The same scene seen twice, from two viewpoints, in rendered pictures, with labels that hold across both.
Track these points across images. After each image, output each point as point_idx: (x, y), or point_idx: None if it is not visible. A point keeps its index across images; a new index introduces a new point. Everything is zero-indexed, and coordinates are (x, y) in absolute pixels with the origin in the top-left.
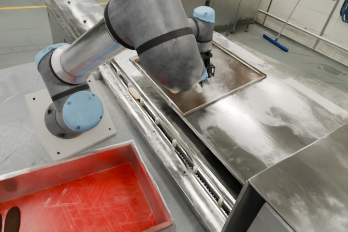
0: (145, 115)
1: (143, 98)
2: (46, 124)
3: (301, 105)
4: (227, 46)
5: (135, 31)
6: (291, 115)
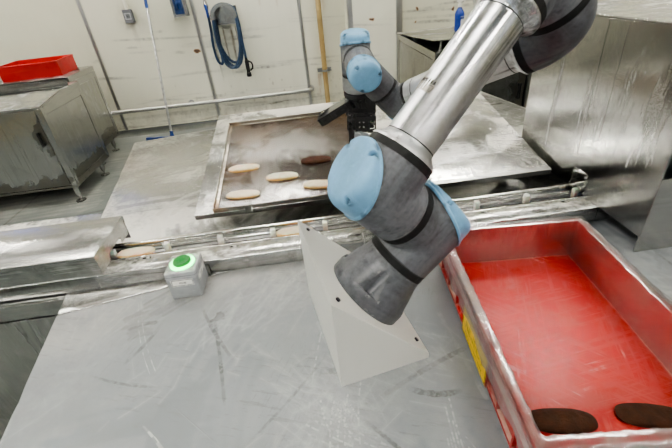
0: (362, 226)
1: (312, 224)
2: (387, 310)
3: None
4: (272, 116)
5: None
6: None
